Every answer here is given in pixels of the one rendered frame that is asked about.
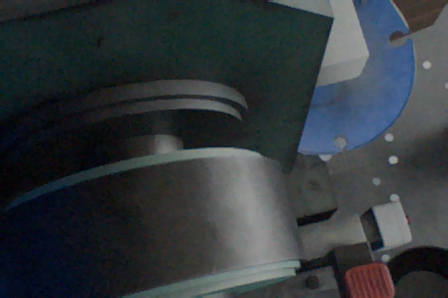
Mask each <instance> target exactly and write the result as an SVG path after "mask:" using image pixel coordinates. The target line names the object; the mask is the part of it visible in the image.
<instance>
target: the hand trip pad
mask: <svg viewBox="0 0 448 298"><path fill-rule="evenodd" d="M342 278H343V285H344V287H345V290H346V296H347V298H393V297H394V287H393V283H392V281H391V278H390V275H389V271H388V269H387V267H386V265H385V264H383V263H381V262H379V261H376V262H368V263H365V264H362V265H356V266H354V267H349V268H348V269H346V270H345V271H344V272H343V273H342Z"/></svg>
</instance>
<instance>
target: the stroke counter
mask: <svg viewBox="0 0 448 298"><path fill-rule="evenodd" d="M329 1H330V4H331V8H332V10H333V13H334V17H335V19H334V24H333V27H332V29H331V32H330V37H329V40H328V43H327V48H326V51H325V53H324V58H323V61H322V64H321V69H320V72H319V75H318V80H317V83H316V85H315V88H316V87H319V86H322V85H328V84H331V83H335V82H340V81H343V80H346V79H352V78H355V77H357V76H360V73H361V71H362V69H363V66H364V65H365V63H366V60H367V58H368V55H369V53H368V51H367V46H366V44H365V42H364V37H363V35H362V31H361V29H360V26H359V22H358V19H357V15H356V12H355V10H354V6H353V3H352V0H329Z"/></svg>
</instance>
